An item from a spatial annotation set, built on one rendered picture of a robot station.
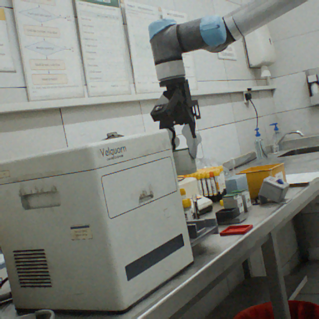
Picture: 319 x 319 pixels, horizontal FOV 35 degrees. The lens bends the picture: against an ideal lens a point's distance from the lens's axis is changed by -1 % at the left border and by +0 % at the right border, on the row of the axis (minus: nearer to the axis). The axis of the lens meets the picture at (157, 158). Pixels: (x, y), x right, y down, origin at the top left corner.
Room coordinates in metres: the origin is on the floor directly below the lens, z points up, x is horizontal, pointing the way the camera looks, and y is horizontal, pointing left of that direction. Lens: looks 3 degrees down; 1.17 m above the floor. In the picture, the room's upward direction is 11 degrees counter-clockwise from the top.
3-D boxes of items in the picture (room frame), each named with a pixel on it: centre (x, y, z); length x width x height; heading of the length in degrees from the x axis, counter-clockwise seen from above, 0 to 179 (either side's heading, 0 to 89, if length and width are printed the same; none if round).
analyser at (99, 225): (1.06, 0.15, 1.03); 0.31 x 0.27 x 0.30; 149
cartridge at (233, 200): (1.53, -0.20, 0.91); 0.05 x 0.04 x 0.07; 59
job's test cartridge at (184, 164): (1.31, -0.07, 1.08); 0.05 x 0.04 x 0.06; 56
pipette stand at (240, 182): (1.67, -0.24, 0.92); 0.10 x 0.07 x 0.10; 151
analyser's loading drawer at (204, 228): (1.18, -0.03, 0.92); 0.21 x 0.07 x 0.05; 149
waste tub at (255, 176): (1.79, -0.35, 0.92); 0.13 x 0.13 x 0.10; 56
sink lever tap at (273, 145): (3.34, -0.87, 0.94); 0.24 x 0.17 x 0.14; 59
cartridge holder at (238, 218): (1.46, -0.17, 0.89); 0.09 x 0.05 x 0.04; 58
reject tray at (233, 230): (1.32, -0.17, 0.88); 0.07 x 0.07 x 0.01; 59
